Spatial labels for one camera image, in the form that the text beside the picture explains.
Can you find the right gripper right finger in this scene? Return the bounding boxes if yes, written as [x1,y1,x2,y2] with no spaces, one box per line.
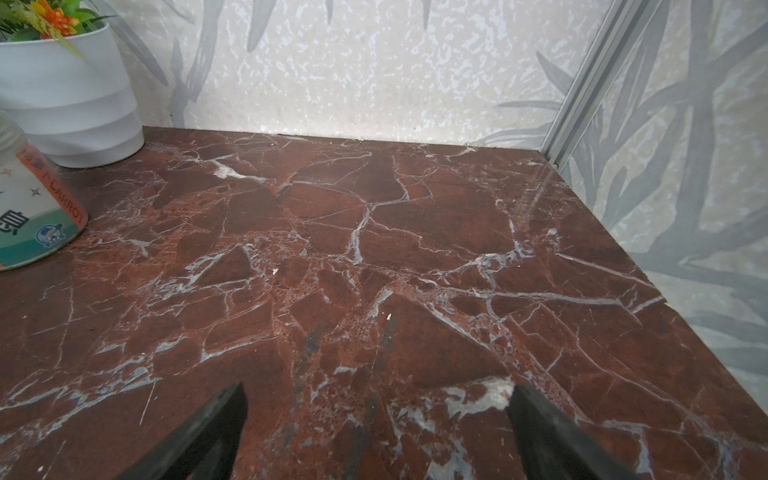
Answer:
[506,385,636,480]

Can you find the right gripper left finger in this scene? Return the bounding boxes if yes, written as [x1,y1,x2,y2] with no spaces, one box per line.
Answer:
[118,383,248,479]

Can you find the potted plant orange flowers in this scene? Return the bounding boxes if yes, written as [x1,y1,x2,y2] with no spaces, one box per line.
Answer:
[1,0,145,169]

